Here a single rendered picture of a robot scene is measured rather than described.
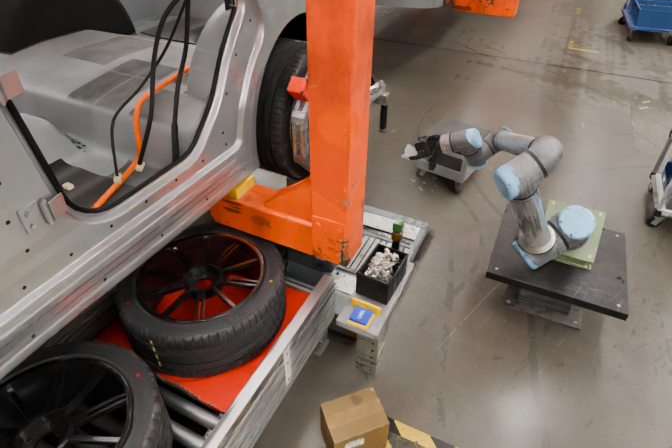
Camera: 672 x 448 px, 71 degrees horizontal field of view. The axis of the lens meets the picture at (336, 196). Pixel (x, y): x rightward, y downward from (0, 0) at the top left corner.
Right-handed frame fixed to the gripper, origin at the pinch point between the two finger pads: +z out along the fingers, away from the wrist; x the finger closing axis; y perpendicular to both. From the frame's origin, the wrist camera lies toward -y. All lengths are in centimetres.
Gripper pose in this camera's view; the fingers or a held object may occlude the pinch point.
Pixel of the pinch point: (404, 157)
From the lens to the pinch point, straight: 232.7
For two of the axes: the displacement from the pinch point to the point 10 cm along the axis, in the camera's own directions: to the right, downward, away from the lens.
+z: -8.5, 1.5, 5.1
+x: -3.6, 5.4, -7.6
